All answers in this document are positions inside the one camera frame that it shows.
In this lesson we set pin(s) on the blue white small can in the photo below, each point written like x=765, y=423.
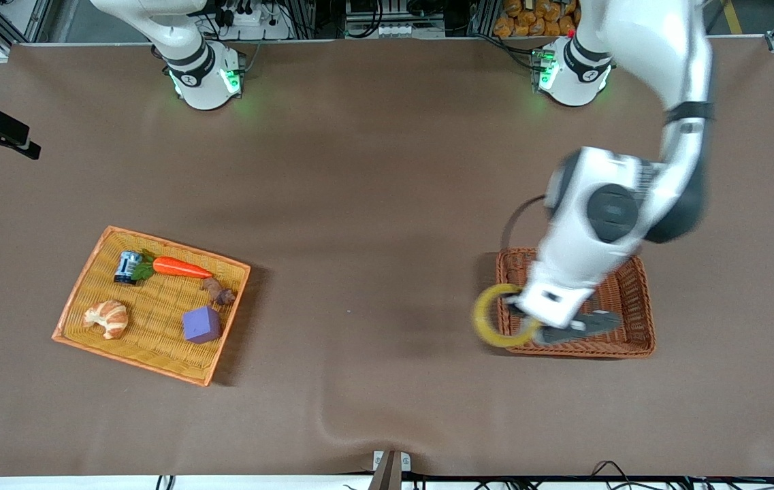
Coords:
x=126, y=267

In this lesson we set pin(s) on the pile of toy breads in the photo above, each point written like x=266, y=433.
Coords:
x=536, y=17

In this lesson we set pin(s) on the white power strip with plugs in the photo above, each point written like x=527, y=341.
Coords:
x=250, y=20

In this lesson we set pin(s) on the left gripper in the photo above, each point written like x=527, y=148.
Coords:
x=518, y=310

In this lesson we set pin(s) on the brown table cover cloth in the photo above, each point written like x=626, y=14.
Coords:
x=386, y=204

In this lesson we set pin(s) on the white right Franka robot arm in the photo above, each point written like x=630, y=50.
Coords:
x=203, y=82

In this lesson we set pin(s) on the long white power strip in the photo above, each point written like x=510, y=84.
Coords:
x=393, y=30

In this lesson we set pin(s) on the yellow woven tray orange rim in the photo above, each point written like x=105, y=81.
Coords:
x=148, y=340

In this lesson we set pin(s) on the yellow transparent tape roll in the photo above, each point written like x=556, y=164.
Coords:
x=485, y=333

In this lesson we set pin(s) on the brown wicker basket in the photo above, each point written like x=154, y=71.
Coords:
x=632, y=320

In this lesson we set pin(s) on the toy croissant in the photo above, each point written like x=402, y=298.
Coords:
x=107, y=318

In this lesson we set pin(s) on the metal table clamp bracket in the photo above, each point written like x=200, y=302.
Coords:
x=392, y=466

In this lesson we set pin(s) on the small brown toy figure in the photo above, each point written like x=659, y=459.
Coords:
x=218, y=291

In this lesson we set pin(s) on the purple foam cube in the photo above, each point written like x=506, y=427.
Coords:
x=201, y=325

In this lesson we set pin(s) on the orange toy carrot green leaves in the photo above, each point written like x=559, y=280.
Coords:
x=179, y=267

